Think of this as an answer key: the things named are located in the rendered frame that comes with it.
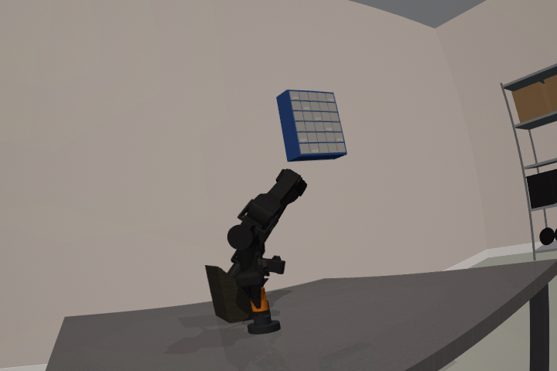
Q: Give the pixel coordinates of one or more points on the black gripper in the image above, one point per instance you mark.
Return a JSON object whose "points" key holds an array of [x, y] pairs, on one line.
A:
{"points": [[250, 279]]}

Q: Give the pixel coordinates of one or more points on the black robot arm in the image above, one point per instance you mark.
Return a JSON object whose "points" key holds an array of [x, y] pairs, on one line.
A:
{"points": [[262, 216]]}

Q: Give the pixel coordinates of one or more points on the orange tapered knob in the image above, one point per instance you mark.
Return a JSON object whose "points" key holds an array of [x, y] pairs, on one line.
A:
{"points": [[264, 305]]}

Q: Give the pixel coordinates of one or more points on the dark round pedestal with short shaft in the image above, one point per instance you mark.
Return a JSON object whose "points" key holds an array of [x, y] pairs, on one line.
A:
{"points": [[263, 325]]}

